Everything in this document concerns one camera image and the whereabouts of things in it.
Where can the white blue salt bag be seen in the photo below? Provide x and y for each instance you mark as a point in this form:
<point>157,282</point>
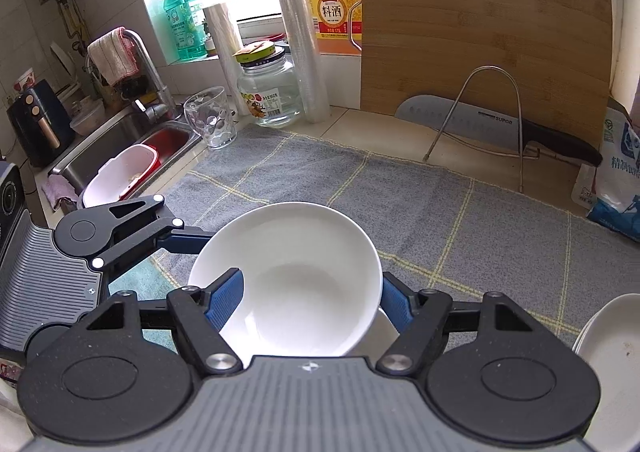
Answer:
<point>615,172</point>

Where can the striped dish cloth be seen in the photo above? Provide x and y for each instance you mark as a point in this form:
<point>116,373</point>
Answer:
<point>112,54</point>

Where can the steel sink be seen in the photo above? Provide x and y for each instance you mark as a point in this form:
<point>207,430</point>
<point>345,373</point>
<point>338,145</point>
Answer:
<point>95,142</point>

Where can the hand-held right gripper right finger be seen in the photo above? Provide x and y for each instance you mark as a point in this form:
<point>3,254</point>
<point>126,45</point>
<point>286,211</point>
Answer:
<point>397,302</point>

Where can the green plastic bottle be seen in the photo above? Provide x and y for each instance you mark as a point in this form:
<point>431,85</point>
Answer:
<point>199,22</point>

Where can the white plastic basin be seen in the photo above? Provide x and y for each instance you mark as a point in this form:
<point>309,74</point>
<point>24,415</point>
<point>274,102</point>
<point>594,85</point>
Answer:
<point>117,177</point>

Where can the short plastic wrap roll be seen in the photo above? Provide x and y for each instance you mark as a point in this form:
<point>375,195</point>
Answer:
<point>225,47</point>

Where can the glass jar with label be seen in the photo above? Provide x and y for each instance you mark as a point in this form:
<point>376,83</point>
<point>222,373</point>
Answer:
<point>270,92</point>

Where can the pink rag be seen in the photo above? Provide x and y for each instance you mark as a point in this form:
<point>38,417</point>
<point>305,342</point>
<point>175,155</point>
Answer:
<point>57,192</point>

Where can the clear glass mug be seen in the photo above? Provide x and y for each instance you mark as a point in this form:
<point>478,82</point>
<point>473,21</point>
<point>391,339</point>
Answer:
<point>210,119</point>

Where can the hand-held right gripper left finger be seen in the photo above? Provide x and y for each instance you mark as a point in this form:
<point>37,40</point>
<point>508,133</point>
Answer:
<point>225,302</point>

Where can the bamboo cutting board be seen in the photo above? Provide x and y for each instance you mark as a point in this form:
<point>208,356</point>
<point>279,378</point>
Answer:
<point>480,32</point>

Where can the grey green checked cloth mat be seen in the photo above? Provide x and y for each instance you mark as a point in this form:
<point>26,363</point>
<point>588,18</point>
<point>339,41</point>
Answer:
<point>400,212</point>

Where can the clear food container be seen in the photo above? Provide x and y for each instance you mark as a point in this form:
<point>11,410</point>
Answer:
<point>87,119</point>

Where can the black air fryer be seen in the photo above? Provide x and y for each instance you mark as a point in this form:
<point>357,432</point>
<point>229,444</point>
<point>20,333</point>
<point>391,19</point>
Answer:
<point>37,122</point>

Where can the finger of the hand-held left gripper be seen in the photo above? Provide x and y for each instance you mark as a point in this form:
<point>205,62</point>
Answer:
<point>187,241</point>

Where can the steel faucet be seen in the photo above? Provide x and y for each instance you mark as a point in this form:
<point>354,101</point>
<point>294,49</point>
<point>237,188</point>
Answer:
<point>155,82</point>

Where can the red basin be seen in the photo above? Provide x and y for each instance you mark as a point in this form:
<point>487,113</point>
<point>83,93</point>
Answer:
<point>170,142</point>

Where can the green dish soap bottle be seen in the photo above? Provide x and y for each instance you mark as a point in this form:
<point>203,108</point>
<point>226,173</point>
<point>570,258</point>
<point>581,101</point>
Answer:
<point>180,27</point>

